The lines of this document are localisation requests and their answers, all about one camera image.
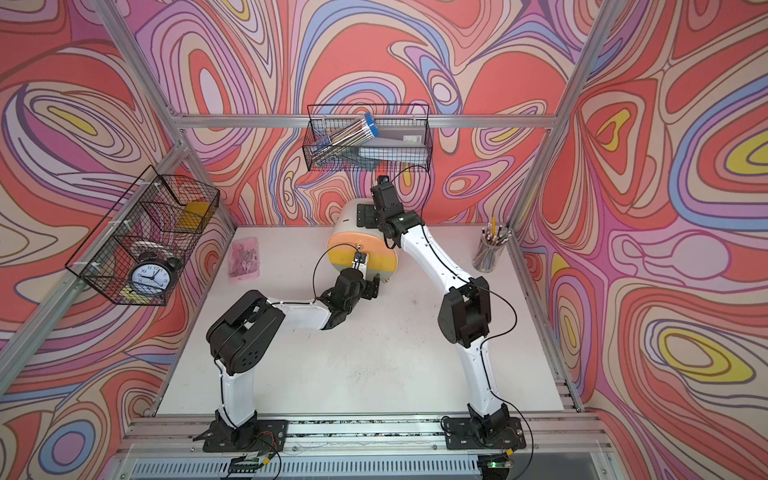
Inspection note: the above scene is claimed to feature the orange top drawer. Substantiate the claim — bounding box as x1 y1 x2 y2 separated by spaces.
327 230 396 258

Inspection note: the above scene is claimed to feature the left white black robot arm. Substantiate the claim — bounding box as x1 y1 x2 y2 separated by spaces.
206 268 381 433

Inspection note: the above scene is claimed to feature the black wire basket left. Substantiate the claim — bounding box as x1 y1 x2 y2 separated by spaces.
65 166 220 307

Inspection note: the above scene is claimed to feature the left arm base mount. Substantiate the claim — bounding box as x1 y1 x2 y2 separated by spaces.
193 413 289 453

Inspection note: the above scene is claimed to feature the black wire basket back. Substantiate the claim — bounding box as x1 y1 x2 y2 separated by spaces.
302 102 433 173

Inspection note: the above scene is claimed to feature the yellow drawer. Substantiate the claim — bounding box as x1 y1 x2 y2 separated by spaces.
328 245 398 276

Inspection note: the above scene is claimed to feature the black wire basket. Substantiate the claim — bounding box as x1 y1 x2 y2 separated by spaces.
302 102 433 173
65 166 220 307

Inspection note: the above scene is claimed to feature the clear pencil tube blue cap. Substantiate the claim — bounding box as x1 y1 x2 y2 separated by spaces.
309 113 379 165

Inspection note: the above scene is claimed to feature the pencil holder cup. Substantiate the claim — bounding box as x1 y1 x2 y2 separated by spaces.
472 217 512 273

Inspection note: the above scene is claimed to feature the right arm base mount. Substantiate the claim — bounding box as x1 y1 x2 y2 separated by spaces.
440 405 527 451

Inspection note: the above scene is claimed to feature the green circuit board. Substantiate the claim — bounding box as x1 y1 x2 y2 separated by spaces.
226 456 271 477

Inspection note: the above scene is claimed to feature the pink plastic case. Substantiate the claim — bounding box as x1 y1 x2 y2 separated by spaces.
228 237 260 281

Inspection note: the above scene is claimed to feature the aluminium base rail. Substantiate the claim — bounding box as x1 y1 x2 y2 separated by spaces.
100 412 627 479

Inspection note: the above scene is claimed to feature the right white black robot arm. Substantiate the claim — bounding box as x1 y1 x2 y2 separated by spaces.
356 175 510 443

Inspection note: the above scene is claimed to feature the cream round drawer cabinet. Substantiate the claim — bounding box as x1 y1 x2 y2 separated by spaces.
327 199 398 282

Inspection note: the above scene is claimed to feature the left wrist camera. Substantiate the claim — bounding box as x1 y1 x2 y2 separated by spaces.
352 251 368 276

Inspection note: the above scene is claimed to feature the grey box in basket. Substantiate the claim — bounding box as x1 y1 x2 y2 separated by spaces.
358 126 428 164

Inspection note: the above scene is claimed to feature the yellow object in basket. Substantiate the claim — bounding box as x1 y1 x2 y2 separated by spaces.
175 201 210 233

